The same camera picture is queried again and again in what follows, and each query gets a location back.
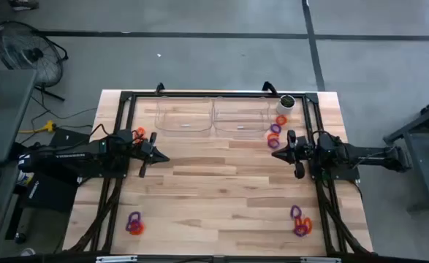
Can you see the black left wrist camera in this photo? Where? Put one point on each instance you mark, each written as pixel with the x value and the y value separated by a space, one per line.
pixel 146 148

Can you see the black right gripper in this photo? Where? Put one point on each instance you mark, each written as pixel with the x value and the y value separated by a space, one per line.
pixel 295 153

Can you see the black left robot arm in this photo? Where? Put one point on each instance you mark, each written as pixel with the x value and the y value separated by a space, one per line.
pixel 71 157

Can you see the person's shoe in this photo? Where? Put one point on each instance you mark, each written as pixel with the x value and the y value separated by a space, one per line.
pixel 23 4

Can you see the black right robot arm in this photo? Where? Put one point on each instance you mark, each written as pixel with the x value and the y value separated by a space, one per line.
pixel 367 155

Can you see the silver aluminium bracket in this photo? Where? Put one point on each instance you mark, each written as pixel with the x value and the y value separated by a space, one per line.
pixel 116 259
pixel 320 260

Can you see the black metal rig frame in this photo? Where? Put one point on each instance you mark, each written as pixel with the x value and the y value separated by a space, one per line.
pixel 218 94

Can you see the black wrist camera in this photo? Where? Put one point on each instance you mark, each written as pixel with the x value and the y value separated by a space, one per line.
pixel 146 148
pixel 303 149

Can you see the black Trossen box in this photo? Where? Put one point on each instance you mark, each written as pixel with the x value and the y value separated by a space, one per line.
pixel 53 193

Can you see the white pot with plant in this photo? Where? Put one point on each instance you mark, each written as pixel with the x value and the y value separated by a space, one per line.
pixel 283 107

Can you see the black power supply box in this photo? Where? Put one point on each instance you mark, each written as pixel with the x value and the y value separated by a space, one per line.
pixel 68 137

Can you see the clear plastic bin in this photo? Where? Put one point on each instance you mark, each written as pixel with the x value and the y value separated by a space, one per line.
pixel 183 117
pixel 241 117

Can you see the black floor fan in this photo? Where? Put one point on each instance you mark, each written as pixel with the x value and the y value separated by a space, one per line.
pixel 35 55

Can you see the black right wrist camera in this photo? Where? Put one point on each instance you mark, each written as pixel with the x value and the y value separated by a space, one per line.
pixel 303 149

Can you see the dark grey desk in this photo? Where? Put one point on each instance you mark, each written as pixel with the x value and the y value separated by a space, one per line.
pixel 2 179

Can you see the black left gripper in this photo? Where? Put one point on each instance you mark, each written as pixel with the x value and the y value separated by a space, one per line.
pixel 144 170

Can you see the grey metal cart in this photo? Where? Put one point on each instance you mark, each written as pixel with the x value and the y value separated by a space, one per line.
pixel 422 171

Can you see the white blue yellow can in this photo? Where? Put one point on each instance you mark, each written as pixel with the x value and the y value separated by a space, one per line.
pixel 25 179

